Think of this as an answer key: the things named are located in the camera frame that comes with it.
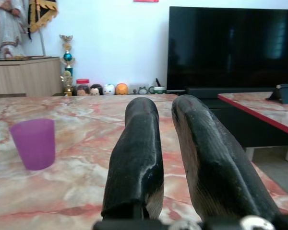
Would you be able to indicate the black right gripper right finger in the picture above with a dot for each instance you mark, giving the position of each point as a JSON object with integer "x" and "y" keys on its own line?
{"x": 216, "y": 167}

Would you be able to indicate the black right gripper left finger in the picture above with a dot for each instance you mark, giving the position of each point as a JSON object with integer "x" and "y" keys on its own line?
{"x": 136, "y": 155}

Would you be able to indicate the grey totoro figure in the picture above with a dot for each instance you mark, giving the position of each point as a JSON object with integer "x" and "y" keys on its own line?
{"x": 142, "y": 90}

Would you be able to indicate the large marble dining table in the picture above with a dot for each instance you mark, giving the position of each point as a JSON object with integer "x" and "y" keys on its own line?
{"x": 74, "y": 179}

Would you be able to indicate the orange round plush toy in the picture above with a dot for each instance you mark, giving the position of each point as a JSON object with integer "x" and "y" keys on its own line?
{"x": 122, "y": 89}

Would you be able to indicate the green white mug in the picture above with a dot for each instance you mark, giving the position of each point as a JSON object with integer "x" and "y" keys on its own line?
{"x": 158, "y": 90}

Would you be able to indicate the white round plush toy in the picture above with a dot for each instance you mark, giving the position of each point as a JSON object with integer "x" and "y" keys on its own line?
{"x": 109, "y": 89}

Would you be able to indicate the black haired plush doll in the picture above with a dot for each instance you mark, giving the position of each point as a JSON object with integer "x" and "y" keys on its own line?
{"x": 96, "y": 90}

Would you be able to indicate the small marble table red edge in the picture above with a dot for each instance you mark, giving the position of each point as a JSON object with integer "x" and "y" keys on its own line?
{"x": 266, "y": 107}

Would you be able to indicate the red lid plastic jar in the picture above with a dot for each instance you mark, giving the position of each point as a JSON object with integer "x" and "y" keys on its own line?
{"x": 82, "y": 82}

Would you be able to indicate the dark green phone stand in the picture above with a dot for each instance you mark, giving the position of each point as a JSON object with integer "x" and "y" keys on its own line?
{"x": 282, "y": 94}

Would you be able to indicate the purple plastic cup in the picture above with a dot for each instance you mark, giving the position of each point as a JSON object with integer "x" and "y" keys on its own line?
{"x": 34, "y": 143}

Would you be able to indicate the small gold trophy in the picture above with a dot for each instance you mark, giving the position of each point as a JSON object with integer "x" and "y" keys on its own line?
{"x": 66, "y": 80}

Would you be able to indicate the black flat television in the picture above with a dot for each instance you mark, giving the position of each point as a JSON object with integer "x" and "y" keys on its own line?
{"x": 230, "y": 48}

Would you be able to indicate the tall gold teal trophy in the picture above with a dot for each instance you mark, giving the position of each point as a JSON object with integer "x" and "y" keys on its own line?
{"x": 67, "y": 56}

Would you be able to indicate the light wooden cabinet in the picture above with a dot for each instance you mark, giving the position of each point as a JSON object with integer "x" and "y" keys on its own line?
{"x": 26, "y": 76}

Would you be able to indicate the black gold fringed pennant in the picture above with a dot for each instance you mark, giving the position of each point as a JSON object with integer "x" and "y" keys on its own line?
{"x": 43, "y": 14}

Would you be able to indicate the white robed figurine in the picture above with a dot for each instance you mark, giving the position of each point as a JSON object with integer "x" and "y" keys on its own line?
{"x": 9, "y": 28}

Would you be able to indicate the red wall sticker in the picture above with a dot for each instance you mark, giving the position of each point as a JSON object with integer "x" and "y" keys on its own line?
{"x": 146, "y": 1}

